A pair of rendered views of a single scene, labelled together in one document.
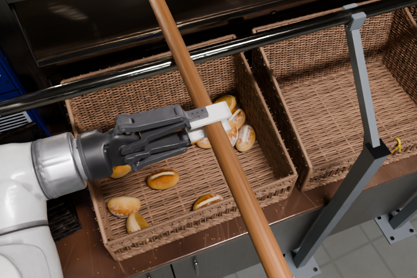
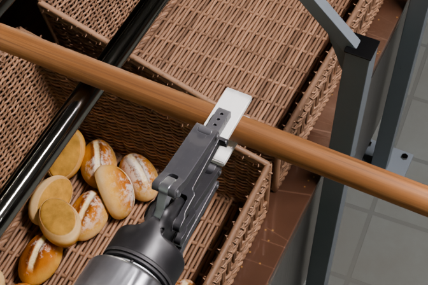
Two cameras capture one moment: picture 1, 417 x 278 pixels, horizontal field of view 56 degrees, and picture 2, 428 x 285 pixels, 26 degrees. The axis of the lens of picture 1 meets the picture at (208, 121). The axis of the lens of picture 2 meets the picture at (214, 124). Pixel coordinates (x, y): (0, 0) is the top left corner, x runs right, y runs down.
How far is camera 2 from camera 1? 0.51 m
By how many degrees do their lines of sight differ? 25
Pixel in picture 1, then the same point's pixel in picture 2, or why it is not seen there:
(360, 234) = (351, 214)
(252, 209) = (374, 172)
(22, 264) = not seen: outside the picture
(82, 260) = not seen: outside the picture
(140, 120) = (180, 168)
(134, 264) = not seen: outside the picture
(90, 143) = (144, 241)
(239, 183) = (336, 159)
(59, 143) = (112, 269)
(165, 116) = (200, 145)
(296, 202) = (283, 209)
